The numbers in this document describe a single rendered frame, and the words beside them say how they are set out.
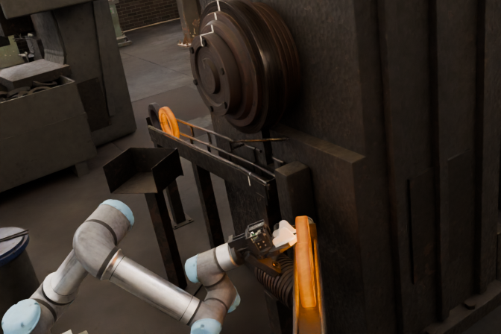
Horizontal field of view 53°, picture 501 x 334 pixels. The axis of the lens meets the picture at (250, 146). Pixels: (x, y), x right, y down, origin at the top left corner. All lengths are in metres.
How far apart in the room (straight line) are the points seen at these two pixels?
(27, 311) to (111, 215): 0.43
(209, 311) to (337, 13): 0.89
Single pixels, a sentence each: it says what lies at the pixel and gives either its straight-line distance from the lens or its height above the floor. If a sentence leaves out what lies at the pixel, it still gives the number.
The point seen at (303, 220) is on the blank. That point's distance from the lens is 1.40.
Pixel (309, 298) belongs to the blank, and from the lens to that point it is 1.25.
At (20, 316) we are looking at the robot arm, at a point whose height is 0.58.
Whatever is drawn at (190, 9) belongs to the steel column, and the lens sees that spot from 8.78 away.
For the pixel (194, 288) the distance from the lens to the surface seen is 2.54.
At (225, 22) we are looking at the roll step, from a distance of 1.65.
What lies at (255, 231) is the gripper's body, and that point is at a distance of 1.43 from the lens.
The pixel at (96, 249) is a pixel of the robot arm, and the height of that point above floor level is 0.83.
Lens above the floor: 1.52
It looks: 23 degrees down
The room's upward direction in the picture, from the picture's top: 10 degrees counter-clockwise
